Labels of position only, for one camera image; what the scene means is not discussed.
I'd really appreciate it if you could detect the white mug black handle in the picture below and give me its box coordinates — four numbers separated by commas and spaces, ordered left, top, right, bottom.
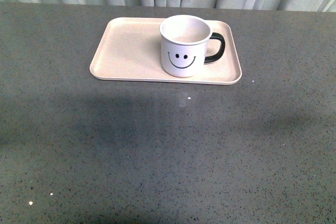
159, 15, 226, 78

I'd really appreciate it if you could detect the beige rectangular tray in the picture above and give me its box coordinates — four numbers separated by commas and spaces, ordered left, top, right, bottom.
90, 17, 242, 85

